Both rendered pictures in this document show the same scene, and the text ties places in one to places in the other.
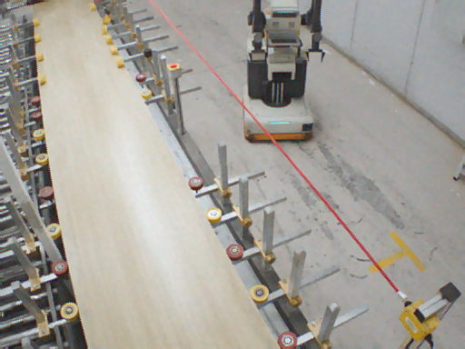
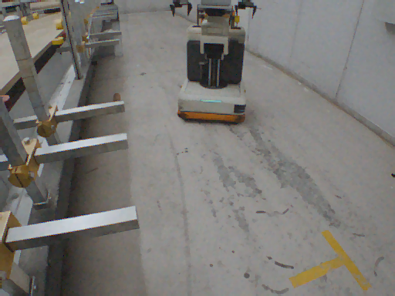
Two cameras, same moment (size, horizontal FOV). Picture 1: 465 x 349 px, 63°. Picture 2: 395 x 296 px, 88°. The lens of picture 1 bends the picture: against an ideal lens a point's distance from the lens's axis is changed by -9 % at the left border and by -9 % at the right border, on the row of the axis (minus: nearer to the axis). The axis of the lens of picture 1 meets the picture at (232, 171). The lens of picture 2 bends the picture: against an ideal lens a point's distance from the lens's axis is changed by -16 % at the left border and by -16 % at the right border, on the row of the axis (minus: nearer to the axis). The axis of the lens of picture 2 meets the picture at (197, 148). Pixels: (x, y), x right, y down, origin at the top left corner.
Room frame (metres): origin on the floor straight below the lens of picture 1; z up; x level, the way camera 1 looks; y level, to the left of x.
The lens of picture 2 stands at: (1.05, -0.51, 1.19)
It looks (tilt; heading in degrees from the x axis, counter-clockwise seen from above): 37 degrees down; 6
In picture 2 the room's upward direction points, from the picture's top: 1 degrees clockwise
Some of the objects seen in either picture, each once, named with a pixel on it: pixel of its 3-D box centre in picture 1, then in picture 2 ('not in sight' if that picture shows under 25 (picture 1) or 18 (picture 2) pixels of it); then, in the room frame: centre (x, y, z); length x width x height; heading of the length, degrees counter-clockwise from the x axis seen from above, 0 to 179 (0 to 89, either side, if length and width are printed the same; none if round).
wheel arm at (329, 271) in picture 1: (297, 286); not in sight; (0.98, -0.28, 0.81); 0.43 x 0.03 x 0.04; 113
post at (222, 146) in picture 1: (223, 177); (36, 96); (1.62, 0.05, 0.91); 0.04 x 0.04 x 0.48; 23
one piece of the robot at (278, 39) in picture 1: (282, 44); (214, 11); (3.00, -0.44, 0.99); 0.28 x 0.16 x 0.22; 89
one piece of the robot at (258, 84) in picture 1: (276, 65); (215, 50); (3.38, -0.44, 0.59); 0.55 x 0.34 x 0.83; 89
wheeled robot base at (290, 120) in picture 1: (276, 109); (213, 94); (3.29, -0.44, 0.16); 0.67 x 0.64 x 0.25; 179
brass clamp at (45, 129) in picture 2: (222, 187); (48, 121); (1.64, 0.06, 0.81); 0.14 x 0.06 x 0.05; 23
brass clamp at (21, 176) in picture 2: (242, 215); (26, 162); (1.41, -0.04, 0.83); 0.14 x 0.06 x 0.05; 23
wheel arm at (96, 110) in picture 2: (229, 183); (62, 116); (1.67, 0.02, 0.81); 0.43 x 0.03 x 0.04; 113
